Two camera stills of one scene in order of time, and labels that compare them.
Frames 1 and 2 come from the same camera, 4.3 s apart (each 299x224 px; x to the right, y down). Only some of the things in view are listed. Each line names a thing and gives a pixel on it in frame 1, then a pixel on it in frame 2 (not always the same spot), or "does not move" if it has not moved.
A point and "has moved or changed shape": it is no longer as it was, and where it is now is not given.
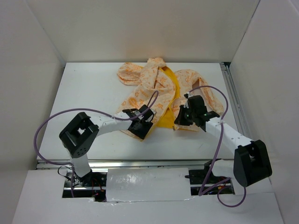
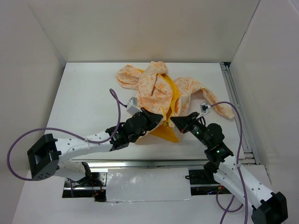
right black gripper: [180, 119] to [183, 122]
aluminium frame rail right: [229, 76] does not move
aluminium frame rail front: [137, 164] does not move
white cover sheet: [126, 185] does not move
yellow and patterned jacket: [162, 89] has moved or changed shape
